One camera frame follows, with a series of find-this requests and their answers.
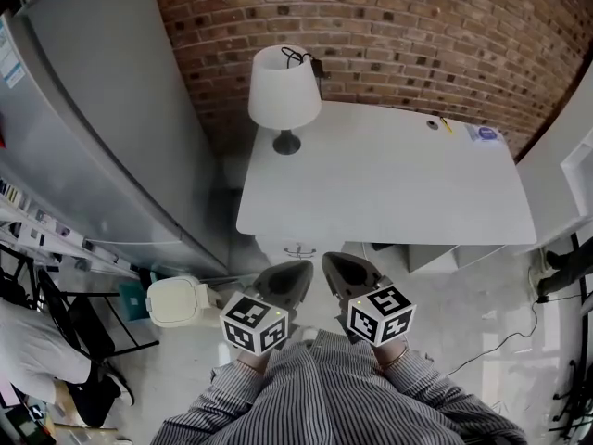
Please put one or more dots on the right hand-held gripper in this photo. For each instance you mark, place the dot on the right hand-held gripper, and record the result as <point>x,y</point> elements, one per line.
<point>380,315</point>

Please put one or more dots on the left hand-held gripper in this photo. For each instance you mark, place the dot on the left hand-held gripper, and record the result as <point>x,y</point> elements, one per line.
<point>252,322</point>

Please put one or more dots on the person's left forearm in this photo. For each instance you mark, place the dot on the person's left forearm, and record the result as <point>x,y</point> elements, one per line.
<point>255,363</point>

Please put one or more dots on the person's right forearm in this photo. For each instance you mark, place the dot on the person's right forearm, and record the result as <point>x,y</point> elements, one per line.
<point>440,397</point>

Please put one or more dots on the white desk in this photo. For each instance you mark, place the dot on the white desk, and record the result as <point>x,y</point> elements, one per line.
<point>370,179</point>

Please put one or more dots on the beige trash bin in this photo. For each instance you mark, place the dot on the beige trash bin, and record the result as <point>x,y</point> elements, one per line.
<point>173,301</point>

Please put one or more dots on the person's striped shirt torso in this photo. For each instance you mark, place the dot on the person's striped shirt torso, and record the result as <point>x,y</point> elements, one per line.
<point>333,397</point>

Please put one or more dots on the teal plastic box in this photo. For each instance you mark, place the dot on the teal plastic box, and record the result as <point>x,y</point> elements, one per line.
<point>132,301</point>

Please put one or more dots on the yellow pen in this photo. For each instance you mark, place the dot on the yellow pen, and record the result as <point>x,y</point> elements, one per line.
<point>445,124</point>

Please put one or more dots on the white shade table lamp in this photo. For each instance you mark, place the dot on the white shade table lamp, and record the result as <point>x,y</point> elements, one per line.
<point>282,95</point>

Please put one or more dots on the blue white packet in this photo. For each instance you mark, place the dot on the blue white packet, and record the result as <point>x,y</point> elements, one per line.
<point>484,133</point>

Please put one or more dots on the black power adapter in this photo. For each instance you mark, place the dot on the black power adapter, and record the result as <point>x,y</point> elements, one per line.
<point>543,299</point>

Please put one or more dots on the black folding chair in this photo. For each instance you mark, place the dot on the black folding chair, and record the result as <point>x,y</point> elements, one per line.
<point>88,322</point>

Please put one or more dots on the white bookshelf cabinet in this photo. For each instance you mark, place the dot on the white bookshelf cabinet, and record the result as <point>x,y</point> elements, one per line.
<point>546,179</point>

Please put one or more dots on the white metal shelf rack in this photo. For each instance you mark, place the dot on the white metal shelf rack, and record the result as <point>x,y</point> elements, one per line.
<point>60,244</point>

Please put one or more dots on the black metal pole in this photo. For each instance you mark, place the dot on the black metal pole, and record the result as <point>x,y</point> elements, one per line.
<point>581,271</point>

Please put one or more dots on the grey refrigerator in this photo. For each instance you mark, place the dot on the grey refrigerator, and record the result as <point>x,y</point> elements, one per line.
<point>102,109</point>

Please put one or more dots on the black wheeled stand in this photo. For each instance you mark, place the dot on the black wheeled stand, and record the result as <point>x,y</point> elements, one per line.
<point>576,397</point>

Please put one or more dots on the black office chair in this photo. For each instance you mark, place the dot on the black office chair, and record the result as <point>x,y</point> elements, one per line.
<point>14,281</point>

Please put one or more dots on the laptop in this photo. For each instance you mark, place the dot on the laptop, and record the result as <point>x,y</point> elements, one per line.
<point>25,427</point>

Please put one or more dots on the red paper decoration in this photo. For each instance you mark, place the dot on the red paper decoration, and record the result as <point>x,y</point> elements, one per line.
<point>2,132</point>

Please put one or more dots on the blue white label sticker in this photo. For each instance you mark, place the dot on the blue white label sticker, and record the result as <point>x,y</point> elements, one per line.
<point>9,63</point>

